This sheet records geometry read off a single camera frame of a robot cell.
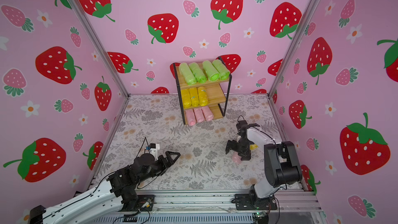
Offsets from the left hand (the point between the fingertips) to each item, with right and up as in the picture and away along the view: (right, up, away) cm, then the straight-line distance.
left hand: (178, 158), depth 74 cm
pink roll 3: (+15, +21, +30) cm, 40 cm away
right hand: (+31, -3, +13) cm, 34 cm away
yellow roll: (+2, +31, +15) cm, 34 cm away
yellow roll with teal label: (+12, +32, +16) cm, 37 cm away
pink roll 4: (+30, -3, +10) cm, 32 cm away
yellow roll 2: (+6, +32, +18) cm, 37 cm away
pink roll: (+4, +17, +25) cm, 30 cm away
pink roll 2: (+9, +20, +30) cm, 37 cm away
